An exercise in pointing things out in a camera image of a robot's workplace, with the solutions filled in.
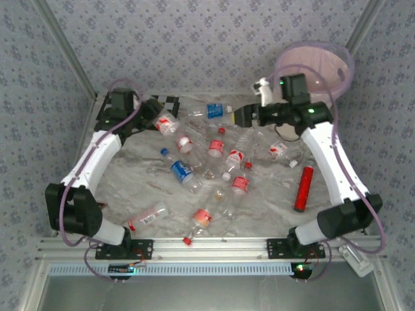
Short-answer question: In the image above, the white plastic bracket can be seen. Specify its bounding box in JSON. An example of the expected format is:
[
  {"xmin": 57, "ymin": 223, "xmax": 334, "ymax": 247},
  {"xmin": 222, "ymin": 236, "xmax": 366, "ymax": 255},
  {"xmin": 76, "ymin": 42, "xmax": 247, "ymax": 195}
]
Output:
[{"xmin": 338, "ymin": 245, "xmax": 374, "ymax": 278}]

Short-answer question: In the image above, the clear bottle red white label white cap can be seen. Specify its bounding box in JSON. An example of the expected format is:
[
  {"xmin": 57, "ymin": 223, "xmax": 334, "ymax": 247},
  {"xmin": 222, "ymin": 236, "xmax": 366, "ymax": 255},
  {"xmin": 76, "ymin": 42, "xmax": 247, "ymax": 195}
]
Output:
[
  {"xmin": 222, "ymin": 132, "xmax": 257, "ymax": 181},
  {"xmin": 255, "ymin": 131, "xmax": 298, "ymax": 168}
]

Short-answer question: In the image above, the white bin with pink liner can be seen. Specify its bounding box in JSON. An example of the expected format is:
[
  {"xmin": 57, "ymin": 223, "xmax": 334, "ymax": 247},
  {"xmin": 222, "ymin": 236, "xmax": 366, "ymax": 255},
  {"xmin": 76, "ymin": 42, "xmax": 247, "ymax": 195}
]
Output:
[{"xmin": 274, "ymin": 41, "xmax": 356, "ymax": 109}]

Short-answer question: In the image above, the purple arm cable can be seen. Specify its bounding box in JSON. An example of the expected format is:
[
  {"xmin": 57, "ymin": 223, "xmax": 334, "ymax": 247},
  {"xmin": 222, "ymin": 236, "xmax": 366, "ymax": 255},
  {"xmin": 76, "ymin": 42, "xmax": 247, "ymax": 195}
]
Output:
[
  {"xmin": 267, "ymin": 64, "xmax": 386, "ymax": 282},
  {"xmin": 54, "ymin": 77, "xmax": 147, "ymax": 283}
]

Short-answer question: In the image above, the aluminium front rail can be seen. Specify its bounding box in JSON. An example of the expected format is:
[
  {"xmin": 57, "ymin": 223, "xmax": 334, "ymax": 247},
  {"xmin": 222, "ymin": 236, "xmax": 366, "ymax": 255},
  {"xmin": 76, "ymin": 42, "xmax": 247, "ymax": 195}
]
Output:
[{"xmin": 37, "ymin": 236, "xmax": 388, "ymax": 260}]

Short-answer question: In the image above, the grey metal panel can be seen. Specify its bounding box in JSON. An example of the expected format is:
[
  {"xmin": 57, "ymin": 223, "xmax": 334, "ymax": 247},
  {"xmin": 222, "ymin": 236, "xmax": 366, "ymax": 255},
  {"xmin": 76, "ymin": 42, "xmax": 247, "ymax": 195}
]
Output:
[{"xmin": 37, "ymin": 275, "xmax": 388, "ymax": 311}]

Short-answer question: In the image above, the grey slotted cable duct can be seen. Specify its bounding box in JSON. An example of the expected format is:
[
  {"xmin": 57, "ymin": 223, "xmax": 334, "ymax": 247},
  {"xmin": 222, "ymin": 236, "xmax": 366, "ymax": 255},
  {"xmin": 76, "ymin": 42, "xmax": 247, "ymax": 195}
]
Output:
[{"xmin": 48, "ymin": 261, "xmax": 294, "ymax": 277}]

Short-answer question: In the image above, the black grey checkerboard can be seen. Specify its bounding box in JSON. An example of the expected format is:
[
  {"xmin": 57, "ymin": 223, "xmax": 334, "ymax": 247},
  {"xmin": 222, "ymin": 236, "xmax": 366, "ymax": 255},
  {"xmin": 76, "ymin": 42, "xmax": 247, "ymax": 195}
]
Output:
[{"xmin": 97, "ymin": 92, "xmax": 181, "ymax": 130}]

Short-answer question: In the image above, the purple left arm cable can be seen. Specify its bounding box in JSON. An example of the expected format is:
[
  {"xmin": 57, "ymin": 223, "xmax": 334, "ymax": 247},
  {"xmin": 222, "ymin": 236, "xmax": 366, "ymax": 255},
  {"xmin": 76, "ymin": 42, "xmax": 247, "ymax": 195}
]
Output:
[{"xmin": 54, "ymin": 77, "xmax": 147, "ymax": 283}]

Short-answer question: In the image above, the thin black cable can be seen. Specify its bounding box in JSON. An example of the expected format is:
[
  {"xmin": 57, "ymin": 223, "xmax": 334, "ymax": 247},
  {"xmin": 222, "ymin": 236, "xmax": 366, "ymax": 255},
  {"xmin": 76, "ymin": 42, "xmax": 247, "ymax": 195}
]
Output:
[{"xmin": 274, "ymin": 124, "xmax": 301, "ymax": 143}]

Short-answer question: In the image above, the red glitter cylinder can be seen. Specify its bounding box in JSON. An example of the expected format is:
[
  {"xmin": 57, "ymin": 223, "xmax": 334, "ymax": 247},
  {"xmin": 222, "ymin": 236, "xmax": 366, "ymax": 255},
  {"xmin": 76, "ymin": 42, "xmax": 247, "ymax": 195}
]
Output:
[{"xmin": 293, "ymin": 165, "xmax": 315, "ymax": 213}]

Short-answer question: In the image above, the clear bottle blue label white cap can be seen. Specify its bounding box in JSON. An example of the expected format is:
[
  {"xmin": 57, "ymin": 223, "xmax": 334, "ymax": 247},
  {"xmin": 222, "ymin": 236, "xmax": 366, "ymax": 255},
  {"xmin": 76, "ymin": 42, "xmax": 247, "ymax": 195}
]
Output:
[{"xmin": 187, "ymin": 102, "xmax": 233, "ymax": 120}]

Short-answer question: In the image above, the aluminium frame post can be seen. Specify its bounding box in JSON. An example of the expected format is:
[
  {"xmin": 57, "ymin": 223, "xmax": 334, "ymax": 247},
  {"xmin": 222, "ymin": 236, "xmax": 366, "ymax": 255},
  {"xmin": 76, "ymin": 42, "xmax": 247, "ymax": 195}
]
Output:
[
  {"xmin": 344, "ymin": 0, "xmax": 387, "ymax": 56},
  {"xmin": 32, "ymin": 0, "xmax": 99, "ymax": 101}
]

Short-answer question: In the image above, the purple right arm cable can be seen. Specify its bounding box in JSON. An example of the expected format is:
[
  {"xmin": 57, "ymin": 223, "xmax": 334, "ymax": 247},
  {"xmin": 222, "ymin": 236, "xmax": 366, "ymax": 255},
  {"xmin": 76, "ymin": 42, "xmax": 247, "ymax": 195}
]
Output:
[{"xmin": 267, "ymin": 64, "xmax": 386, "ymax": 282}]

